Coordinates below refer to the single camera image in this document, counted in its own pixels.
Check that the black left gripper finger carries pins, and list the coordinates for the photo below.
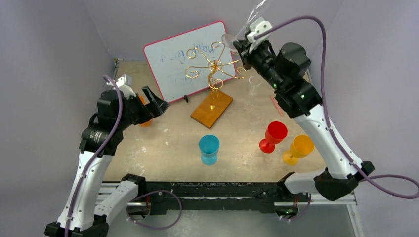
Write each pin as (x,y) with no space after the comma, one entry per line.
(156,112)
(154,100)

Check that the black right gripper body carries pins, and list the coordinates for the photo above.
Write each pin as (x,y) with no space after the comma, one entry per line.
(247,49)

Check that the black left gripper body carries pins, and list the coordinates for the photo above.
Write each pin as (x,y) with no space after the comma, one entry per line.
(136,111)

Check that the orange plastic wine glass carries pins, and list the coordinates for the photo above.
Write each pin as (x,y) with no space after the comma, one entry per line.
(148,123)

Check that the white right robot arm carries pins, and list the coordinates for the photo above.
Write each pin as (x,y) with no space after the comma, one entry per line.
(299,99)

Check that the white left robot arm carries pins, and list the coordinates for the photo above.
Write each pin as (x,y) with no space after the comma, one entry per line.
(117,109)

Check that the blue plastic wine glass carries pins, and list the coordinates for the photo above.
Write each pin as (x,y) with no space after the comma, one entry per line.
(209,147)

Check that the red plastic wine glass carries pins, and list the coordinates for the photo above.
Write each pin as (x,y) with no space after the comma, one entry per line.
(275,133)

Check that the yellow plastic wine glass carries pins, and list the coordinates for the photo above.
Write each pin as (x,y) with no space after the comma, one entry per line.
(300,147)

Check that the pink pencil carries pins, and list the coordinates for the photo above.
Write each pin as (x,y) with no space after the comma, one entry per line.
(275,103)

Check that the pink framed whiteboard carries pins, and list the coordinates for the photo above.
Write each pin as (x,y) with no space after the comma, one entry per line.
(180,64)

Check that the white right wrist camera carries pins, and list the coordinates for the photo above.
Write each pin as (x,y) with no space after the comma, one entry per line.
(256,28)

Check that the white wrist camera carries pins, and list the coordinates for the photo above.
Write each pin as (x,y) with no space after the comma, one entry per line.
(256,28)
(124,84)

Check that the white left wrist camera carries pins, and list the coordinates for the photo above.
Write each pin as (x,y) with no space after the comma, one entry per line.
(124,84)

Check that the gold wire wine glass rack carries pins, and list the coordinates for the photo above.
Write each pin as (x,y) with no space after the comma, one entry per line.
(216,103)

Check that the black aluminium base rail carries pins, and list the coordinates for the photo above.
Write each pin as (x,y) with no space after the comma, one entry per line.
(258,196)

